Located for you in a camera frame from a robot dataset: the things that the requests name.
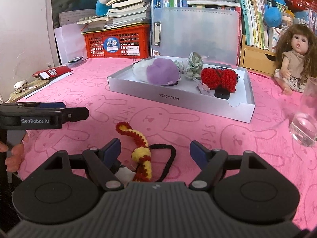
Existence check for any stack of books on basket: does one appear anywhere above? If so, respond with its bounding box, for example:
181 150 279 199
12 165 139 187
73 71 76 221
77 0 152 31

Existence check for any red yellow crochet hair band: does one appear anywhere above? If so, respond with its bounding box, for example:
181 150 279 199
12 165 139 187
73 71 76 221
116 122 176 182

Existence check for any person's left hand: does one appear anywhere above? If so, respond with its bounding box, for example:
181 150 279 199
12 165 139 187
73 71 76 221
5 133 29 173

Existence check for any row of upright books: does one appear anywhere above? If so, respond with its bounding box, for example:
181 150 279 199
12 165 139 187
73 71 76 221
150 0 317 53

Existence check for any red crochet bow hair tie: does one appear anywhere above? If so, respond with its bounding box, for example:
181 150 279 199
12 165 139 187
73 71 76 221
200 67 240 101

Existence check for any clear drinking glass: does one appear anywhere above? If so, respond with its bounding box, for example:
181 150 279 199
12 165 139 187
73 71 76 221
289 77 317 147

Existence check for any translucent plastic file case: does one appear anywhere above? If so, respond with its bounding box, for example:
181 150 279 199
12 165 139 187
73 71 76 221
150 7 241 66

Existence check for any white paper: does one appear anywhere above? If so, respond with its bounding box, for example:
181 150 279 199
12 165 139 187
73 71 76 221
115 166 136 187

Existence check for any red envelope booklet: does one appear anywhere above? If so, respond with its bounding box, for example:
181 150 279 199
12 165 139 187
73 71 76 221
32 66 72 80

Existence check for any red plastic basket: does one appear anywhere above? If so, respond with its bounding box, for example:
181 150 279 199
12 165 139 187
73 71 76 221
83 24 150 59

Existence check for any blue patterned fabric pouch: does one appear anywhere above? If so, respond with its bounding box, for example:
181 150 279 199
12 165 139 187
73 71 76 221
214 66 240 79

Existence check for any white shallow cardboard box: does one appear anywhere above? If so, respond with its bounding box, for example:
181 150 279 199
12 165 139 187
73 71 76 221
107 63 255 123

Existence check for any pink bunny pattern towel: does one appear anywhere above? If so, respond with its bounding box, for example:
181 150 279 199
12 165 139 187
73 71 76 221
19 59 316 229

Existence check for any blue doraemon plush left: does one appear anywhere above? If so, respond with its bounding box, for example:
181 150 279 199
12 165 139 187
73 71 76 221
95 0 110 17

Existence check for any wooden board with stapler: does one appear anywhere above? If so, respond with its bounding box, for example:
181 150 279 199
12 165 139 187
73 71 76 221
5 79 49 103

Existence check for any wooden drawer organizer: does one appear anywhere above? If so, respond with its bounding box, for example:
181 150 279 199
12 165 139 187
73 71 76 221
239 35 276 77

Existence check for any brown haired baby doll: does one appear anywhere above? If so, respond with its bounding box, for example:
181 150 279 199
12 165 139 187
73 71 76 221
274 24 316 95

